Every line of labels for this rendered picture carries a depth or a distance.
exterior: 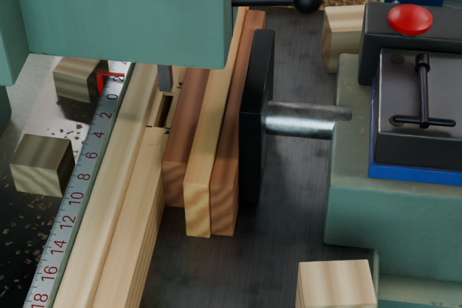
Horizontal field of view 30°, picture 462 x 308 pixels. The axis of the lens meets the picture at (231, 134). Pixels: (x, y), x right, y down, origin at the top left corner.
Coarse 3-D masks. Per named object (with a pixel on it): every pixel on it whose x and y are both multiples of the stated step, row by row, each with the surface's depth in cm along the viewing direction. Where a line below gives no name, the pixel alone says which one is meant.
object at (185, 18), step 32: (32, 0) 56; (64, 0) 55; (96, 0) 55; (128, 0) 55; (160, 0) 54; (192, 0) 54; (224, 0) 54; (32, 32) 58; (64, 32) 57; (96, 32) 57; (128, 32) 57; (160, 32) 56; (192, 32) 56; (224, 32) 56; (160, 64) 58; (192, 64) 58; (224, 64) 58
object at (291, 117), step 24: (264, 48) 60; (264, 72) 59; (264, 96) 57; (240, 120) 56; (264, 120) 59; (288, 120) 61; (312, 120) 60; (336, 120) 60; (240, 144) 58; (264, 144) 62; (240, 168) 60; (264, 168) 64; (240, 192) 61
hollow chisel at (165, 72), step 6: (162, 66) 62; (168, 66) 62; (162, 72) 63; (168, 72) 63; (162, 78) 63; (168, 78) 63; (162, 84) 63; (168, 84) 63; (162, 90) 64; (168, 90) 64
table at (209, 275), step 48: (288, 48) 75; (288, 96) 71; (288, 144) 67; (288, 192) 63; (192, 240) 60; (240, 240) 60; (288, 240) 60; (144, 288) 57; (192, 288) 57; (240, 288) 57; (288, 288) 57; (384, 288) 61; (432, 288) 61
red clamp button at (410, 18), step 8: (392, 8) 59; (400, 8) 59; (408, 8) 59; (416, 8) 59; (424, 8) 59; (392, 16) 58; (400, 16) 58; (408, 16) 58; (416, 16) 58; (424, 16) 58; (392, 24) 58; (400, 24) 58; (408, 24) 58; (416, 24) 58; (424, 24) 58; (400, 32) 58; (408, 32) 58; (416, 32) 58; (424, 32) 58
